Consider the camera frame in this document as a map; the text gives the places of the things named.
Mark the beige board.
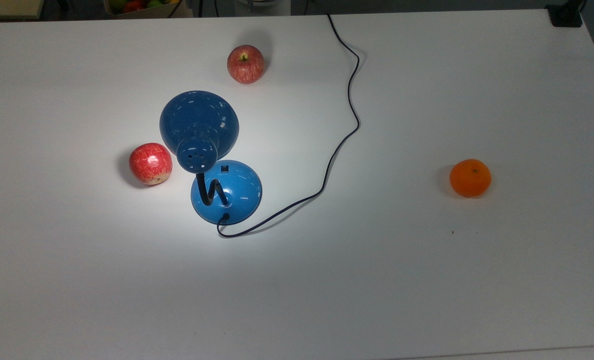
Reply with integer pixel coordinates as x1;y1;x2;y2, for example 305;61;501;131
0;0;45;21

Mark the blue desk lamp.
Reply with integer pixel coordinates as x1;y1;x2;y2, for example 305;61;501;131
159;90;263;225

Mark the cardboard box of fruit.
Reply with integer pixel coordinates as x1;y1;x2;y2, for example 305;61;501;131
103;0;194;20

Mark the dark lamp power cable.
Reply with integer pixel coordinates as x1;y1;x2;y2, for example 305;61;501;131
216;13;361;239

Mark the black table clamp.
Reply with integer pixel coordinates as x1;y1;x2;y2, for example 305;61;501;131
546;0;586;28

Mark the orange mandarin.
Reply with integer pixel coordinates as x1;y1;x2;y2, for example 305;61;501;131
449;158;492;198

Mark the pale red streaked apple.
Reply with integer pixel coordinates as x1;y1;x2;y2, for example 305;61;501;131
227;44;265;85

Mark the bright red apple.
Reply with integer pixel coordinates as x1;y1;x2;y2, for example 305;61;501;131
129;142;173;186

